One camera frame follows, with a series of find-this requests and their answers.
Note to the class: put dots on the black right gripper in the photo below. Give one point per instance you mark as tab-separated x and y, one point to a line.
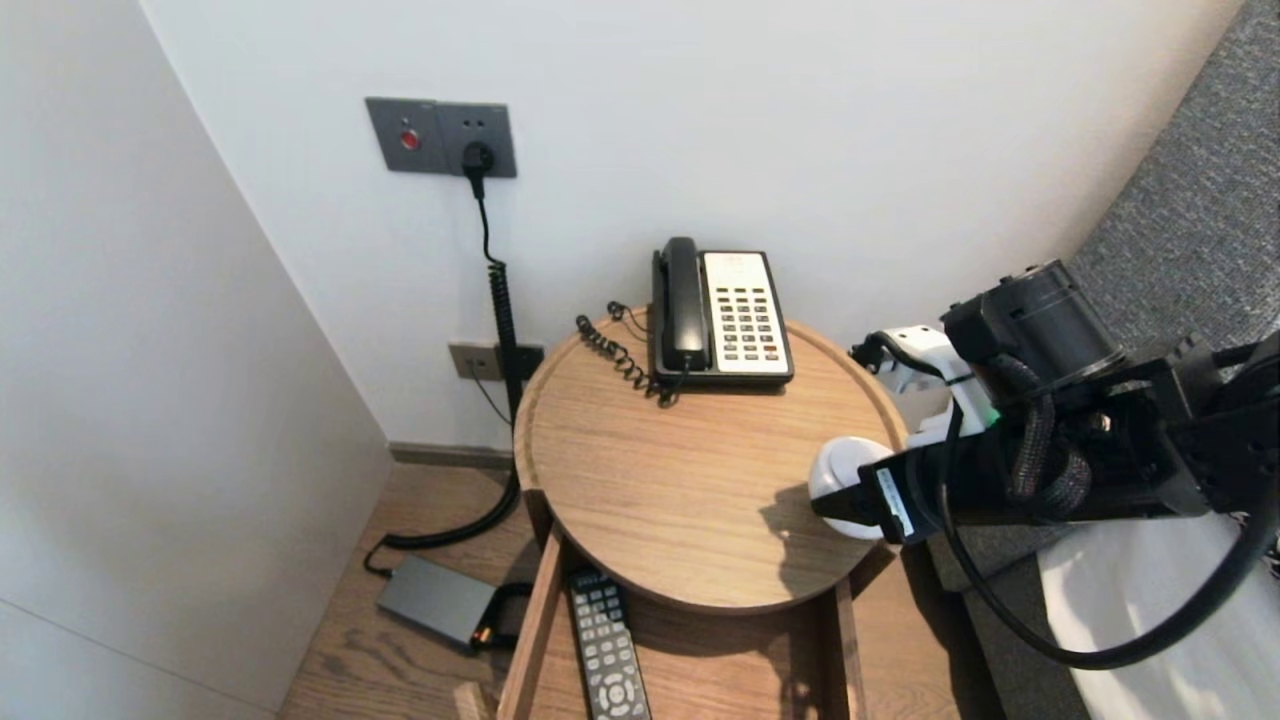
925	500

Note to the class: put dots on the white round puck speaker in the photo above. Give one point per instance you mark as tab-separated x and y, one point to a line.
845	460

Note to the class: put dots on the round wooden side table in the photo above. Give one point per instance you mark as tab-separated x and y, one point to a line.
730	670
650	470

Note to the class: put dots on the black TV remote control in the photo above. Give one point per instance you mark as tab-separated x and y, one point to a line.
605	650

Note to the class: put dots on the black and white desk telephone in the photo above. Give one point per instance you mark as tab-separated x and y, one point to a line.
745	318

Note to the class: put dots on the black telephone handset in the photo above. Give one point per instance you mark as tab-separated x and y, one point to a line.
685	298

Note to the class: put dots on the white bed sheet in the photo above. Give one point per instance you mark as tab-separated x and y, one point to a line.
1150	580

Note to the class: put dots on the grey baseboard strip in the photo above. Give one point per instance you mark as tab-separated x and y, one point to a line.
440	458

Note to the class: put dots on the grey power adapter brick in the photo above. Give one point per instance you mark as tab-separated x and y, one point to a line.
435	600

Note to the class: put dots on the grey upholstered headboard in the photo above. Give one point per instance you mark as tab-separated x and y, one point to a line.
1200	150

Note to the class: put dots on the black power plug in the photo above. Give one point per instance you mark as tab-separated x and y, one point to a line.
477	159

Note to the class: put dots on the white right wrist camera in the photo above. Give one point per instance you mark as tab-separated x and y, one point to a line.
935	350

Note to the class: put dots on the dark wall outlet plate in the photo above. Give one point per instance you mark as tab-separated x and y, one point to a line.
533	358

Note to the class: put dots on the beige wall data outlet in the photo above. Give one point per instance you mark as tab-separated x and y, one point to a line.
470	362

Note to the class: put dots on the grey wall socket panel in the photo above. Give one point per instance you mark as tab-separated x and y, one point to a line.
400	122

